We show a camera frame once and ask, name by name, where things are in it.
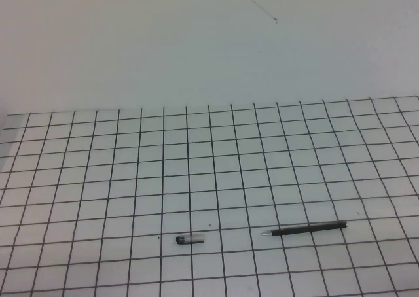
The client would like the clear pen cap black end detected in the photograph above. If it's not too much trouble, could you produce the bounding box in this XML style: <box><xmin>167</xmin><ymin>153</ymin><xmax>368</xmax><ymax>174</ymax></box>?
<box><xmin>174</xmin><ymin>232</ymin><xmax>206</xmax><ymax>246</ymax></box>

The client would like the black pen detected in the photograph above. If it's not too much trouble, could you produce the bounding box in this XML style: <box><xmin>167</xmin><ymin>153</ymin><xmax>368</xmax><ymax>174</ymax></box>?
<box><xmin>261</xmin><ymin>220</ymin><xmax>348</xmax><ymax>237</ymax></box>

